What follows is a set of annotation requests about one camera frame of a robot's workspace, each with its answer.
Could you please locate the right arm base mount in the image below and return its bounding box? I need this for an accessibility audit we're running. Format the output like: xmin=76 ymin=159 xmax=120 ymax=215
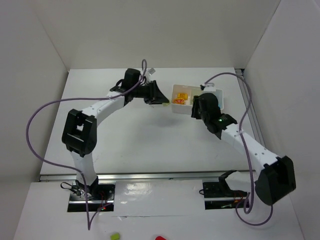
xmin=198 ymin=181 xmax=247 ymax=210

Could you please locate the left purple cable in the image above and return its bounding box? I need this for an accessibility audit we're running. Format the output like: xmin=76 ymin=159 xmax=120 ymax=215
xmin=25 ymin=58 xmax=148 ymax=231

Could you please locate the lime green lego foreground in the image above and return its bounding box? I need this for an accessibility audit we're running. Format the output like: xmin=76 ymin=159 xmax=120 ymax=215
xmin=110 ymin=232 xmax=121 ymax=240

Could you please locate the purple cable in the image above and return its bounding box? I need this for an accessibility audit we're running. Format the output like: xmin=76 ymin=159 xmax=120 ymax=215
xmin=204 ymin=72 xmax=274 ymax=227
xmin=25 ymin=58 xmax=148 ymax=231

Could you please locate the red object foreground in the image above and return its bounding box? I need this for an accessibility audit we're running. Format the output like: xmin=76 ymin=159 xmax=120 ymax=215
xmin=154 ymin=235 xmax=167 ymax=240

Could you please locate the white divided container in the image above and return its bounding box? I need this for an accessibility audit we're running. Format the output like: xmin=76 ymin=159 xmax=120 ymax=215
xmin=170 ymin=84 xmax=224 ymax=115

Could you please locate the aluminium rail front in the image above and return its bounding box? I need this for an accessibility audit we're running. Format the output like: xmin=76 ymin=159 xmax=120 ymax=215
xmin=39 ymin=170 xmax=256 ymax=182

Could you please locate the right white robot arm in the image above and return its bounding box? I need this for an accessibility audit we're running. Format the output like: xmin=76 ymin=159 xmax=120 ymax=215
xmin=191 ymin=92 xmax=297 ymax=206

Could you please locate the orange green lego stack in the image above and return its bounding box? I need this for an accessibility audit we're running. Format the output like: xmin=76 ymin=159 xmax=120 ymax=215
xmin=173 ymin=98 xmax=186 ymax=105

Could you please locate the aluminium rail right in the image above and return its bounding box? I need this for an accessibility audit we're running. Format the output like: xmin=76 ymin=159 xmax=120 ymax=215
xmin=234 ymin=68 xmax=266 ymax=146

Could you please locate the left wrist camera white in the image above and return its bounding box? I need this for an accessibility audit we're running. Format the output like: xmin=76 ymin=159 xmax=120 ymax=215
xmin=147 ymin=68 xmax=156 ymax=75

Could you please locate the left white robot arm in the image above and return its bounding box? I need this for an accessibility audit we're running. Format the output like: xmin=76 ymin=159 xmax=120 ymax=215
xmin=62 ymin=68 xmax=169 ymax=196

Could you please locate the aluminium rail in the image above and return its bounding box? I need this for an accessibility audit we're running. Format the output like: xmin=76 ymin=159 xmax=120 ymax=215
xmin=39 ymin=170 xmax=256 ymax=182
xmin=234 ymin=68 xmax=266 ymax=146

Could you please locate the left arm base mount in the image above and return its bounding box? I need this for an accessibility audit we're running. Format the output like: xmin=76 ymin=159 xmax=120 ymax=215
xmin=60 ymin=182 xmax=116 ymax=213

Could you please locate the pale green lego piece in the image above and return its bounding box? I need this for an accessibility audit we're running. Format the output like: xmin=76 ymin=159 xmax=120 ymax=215
xmin=162 ymin=102 xmax=171 ymax=107

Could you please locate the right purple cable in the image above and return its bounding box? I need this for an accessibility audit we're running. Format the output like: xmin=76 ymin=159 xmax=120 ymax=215
xmin=204 ymin=72 xmax=274 ymax=227

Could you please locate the orange lego brick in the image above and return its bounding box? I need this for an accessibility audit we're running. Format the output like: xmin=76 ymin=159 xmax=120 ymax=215
xmin=177 ymin=92 xmax=188 ymax=100

